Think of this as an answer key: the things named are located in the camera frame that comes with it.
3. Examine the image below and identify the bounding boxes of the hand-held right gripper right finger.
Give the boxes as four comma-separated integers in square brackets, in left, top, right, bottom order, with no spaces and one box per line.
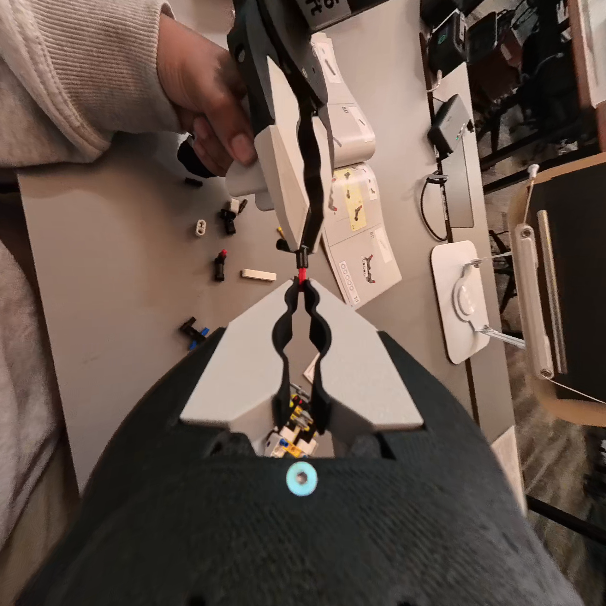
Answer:
[307,278,424,458]

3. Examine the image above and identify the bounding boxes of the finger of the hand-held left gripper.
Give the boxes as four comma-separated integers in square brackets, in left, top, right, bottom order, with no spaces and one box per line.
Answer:
[316,102,337,170]
[255,56,333,253]

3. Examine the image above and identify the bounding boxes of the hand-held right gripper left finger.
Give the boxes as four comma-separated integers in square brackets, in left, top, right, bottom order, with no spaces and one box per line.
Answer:
[179,279,300,456]

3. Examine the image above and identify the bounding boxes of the black lego connector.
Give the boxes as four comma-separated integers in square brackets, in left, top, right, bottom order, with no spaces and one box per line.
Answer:
[276,238,311,269]

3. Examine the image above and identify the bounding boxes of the person's left forearm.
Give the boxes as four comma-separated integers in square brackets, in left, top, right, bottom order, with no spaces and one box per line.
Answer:
[0,0,183,167]

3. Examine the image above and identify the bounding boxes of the black lego beam blue pins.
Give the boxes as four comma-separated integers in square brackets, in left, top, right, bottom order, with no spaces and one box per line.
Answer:
[178,316,212,352]

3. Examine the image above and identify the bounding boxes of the black white lego subassembly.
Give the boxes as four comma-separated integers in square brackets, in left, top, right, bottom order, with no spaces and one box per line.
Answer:
[218,198,249,236]

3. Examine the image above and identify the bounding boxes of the lego instruction booklet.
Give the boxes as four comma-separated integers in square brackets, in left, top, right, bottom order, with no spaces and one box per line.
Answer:
[310,32,403,308]

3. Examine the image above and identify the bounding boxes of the person's left hand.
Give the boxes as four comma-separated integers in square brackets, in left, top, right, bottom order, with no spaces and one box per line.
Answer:
[156,12,259,178]

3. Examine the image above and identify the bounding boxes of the white stand base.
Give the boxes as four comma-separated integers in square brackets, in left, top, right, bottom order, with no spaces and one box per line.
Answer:
[430,240,491,365]

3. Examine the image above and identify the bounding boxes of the black power bank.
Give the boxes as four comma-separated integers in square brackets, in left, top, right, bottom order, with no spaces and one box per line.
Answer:
[427,93,475,160]

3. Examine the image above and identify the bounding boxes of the black cable loop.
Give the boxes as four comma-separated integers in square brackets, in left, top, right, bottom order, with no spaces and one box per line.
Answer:
[420,173,451,242]

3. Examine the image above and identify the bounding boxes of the black camera battery charger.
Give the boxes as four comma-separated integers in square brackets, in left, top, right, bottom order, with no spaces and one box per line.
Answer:
[466,14,498,62]
[428,12,467,76]

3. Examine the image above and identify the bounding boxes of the black board wooden frame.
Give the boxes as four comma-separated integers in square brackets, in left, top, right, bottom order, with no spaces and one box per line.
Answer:
[508,154,606,429]

